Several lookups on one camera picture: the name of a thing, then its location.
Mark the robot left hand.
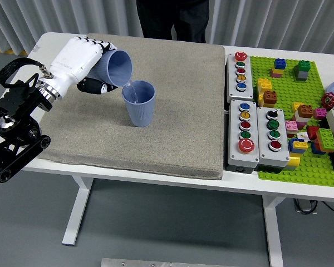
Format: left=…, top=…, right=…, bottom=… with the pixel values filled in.
left=48, top=35, right=120, bottom=96

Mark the blue ribbed plastic cup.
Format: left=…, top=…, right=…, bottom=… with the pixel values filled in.
left=121, top=80, right=156, bottom=128
left=87, top=49, right=134, bottom=87

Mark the yellow black floor tape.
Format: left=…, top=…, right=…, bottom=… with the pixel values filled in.
left=0, top=47, right=28, bottom=56

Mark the person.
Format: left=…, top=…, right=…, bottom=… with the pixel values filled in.
left=135, top=0, right=210, bottom=44

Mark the grey-brown fabric mat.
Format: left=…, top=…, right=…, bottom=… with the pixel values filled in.
left=37, top=33, right=226, bottom=180

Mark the white table leg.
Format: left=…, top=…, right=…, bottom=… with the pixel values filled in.
left=61, top=175, right=95, bottom=247
left=261, top=194, right=286, bottom=267

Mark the grey five-button control box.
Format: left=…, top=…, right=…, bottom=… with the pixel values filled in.
left=225, top=52, right=254, bottom=103
left=225, top=99, right=261, bottom=175

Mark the brown toy brick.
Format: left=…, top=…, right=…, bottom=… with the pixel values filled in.
left=262, top=90, right=278, bottom=108
left=297, top=104, right=315, bottom=119

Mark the green studded baseplate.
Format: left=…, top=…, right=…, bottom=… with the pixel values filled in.
left=249, top=56, right=334, bottom=188

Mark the green toy brick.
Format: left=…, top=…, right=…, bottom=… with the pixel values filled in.
left=293, top=60, right=312, bottom=77
left=315, top=127, right=334, bottom=154

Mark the clear yellow toy brick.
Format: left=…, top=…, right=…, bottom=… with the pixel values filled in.
left=287, top=155, right=301, bottom=168

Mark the red toy brick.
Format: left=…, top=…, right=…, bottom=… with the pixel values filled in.
left=306, top=125, right=321, bottom=141

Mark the magenta toy brick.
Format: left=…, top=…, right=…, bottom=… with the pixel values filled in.
left=312, top=107, right=328, bottom=121

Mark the red valve handwheel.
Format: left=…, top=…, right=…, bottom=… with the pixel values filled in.
left=321, top=92, right=334, bottom=110

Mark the grey selector switch control box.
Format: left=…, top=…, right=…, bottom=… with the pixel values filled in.
left=256, top=106, right=291, bottom=169

